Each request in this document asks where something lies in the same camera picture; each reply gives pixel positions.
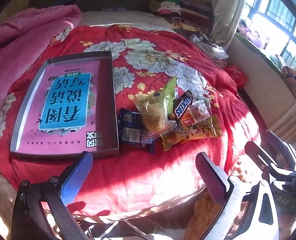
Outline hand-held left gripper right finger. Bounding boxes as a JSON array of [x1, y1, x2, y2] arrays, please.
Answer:
[[195, 152, 280, 240]]

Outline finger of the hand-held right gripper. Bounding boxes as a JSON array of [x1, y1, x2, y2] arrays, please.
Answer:
[[266, 130, 296, 172], [245, 141, 292, 183]]

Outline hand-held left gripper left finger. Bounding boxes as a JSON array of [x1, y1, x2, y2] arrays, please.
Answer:
[[11, 151, 93, 240]]

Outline yellow cartoon snack packet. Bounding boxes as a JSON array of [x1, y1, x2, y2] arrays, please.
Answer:
[[160, 115, 223, 152]]

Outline orange snack packet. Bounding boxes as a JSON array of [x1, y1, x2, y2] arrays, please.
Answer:
[[182, 112, 201, 125]]

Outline clear pastry packet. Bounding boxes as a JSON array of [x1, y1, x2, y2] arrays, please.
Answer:
[[188, 96, 212, 124]]

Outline blue snack packet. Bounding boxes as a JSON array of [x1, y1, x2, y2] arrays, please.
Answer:
[[118, 107, 156, 153]]

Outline brown chocolate bar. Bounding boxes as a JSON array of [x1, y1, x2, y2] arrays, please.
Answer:
[[168, 90, 195, 124]]

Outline metal tray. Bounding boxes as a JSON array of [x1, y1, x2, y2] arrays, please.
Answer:
[[10, 51, 119, 158]]

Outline clear floss cake packet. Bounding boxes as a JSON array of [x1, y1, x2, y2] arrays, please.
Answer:
[[133, 90, 177, 143]]

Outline green snack packet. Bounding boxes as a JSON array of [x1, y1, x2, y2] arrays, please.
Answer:
[[163, 76, 178, 120]]

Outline beige curtain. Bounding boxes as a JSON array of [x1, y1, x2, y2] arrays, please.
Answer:
[[210, 0, 248, 48], [270, 90, 296, 140]]

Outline plush orange blanket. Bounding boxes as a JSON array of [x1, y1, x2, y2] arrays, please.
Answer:
[[0, 152, 263, 240]]

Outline red floral blanket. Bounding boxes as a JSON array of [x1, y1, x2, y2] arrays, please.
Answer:
[[0, 25, 262, 220]]

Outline orange patterned cushion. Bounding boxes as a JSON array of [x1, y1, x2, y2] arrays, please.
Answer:
[[280, 65, 296, 99]]

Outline pink book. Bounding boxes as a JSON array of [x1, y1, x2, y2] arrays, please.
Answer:
[[18, 61, 101, 153]]

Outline red plastic bag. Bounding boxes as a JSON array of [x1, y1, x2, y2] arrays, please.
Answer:
[[224, 65, 248, 88]]

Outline green windowsill mat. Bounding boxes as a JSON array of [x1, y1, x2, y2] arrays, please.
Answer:
[[235, 34, 283, 73]]

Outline purple clothes heap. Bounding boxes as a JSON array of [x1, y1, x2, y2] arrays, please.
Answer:
[[238, 20, 268, 49]]

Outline white cloth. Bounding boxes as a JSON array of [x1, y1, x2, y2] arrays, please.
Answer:
[[189, 34, 228, 59]]

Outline barred window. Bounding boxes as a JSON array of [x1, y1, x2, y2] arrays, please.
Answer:
[[238, 0, 296, 80]]

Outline pink blanket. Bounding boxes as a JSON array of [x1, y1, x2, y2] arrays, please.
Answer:
[[0, 5, 82, 130]]

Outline pile of folded clothes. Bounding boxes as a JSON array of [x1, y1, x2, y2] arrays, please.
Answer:
[[149, 0, 215, 34]]

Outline beige blanket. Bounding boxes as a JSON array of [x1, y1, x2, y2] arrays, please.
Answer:
[[78, 11, 175, 33]]

